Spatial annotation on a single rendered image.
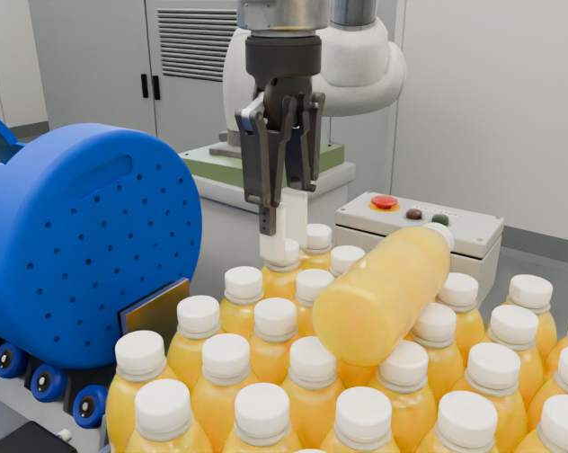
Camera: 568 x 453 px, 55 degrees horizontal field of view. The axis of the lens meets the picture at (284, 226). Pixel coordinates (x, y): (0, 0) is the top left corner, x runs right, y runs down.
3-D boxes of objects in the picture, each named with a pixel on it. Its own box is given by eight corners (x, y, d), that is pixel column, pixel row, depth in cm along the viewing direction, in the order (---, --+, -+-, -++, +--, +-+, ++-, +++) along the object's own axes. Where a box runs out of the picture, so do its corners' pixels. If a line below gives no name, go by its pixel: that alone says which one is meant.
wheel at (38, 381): (51, 357, 65) (38, 355, 63) (75, 369, 62) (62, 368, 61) (35, 394, 64) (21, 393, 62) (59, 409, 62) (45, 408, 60)
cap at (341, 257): (370, 271, 61) (371, 257, 60) (339, 277, 60) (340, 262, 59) (355, 257, 64) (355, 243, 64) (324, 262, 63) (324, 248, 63)
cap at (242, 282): (270, 287, 58) (270, 271, 57) (247, 303, 55) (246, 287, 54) (240, 277, 60) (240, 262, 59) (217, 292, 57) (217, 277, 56)
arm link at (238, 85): (227, 121, 132) (220, 24, 124) (302, 118, 133) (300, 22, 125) (223, 134, 117) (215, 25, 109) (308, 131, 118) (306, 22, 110)
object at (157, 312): (181, 357, 72) (174, 273, 68) (195, 363, 71) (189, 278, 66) (123, 400, 65) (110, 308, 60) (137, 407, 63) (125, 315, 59)
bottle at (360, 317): (412, 341, 39) (480, 249, 53) (342, 268, 40) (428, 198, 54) (354, 385, 43) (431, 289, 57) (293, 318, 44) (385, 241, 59)
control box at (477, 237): (363, 251, 86) (367, 188, 82) (494, 285, 76) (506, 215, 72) (332, 275, 78) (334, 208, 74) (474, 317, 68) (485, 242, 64)
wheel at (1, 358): (14, 336, 68) (0, 334, 67) (36, 349, 66) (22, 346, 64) (-1, 371, 68) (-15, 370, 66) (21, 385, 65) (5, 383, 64)
